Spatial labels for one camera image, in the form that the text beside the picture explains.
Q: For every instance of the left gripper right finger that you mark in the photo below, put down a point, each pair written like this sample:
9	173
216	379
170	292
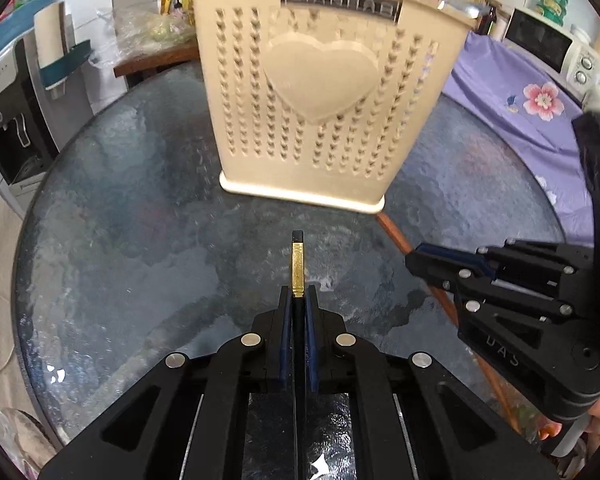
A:
340	362

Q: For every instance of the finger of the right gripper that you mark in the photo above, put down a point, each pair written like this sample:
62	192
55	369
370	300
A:
540	279
450	264

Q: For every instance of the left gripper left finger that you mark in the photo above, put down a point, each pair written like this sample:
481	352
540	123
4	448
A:
249	399

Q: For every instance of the black gold chopstick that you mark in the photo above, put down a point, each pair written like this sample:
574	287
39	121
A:
298	277

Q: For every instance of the brown wooden chopstick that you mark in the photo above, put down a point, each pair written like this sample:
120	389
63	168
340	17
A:
445	302

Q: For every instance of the right hand painted nails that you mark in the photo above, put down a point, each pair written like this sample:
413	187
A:
550	429

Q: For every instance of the purple floral cloth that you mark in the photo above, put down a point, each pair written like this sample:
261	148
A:
533	116

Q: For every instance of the round glass table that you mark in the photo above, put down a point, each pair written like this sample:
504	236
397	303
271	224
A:
131	250

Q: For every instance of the white microwave oven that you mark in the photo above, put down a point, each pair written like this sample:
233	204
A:
573	64

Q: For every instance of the cream plastic utensil holder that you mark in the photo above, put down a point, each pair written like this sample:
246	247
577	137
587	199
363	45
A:
321	101

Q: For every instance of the brown glass bottle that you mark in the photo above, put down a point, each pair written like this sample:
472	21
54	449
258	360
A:
488	17

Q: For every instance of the clear plastic spoon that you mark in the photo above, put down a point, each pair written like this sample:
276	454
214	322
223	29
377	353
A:
471	8

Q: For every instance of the stacked green cups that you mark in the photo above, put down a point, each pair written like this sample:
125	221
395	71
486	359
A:
553	10

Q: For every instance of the wooden side counter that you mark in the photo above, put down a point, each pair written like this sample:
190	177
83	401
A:
136	70

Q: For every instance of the white water dispenser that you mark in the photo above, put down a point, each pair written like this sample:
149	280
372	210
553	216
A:
35	123

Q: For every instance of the plastic bag on counter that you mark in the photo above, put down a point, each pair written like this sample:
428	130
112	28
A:
134	33

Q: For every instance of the paper cup dispenser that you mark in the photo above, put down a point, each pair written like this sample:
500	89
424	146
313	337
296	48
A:
57	58

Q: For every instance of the blue water jug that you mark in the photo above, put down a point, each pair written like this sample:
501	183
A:
15	15

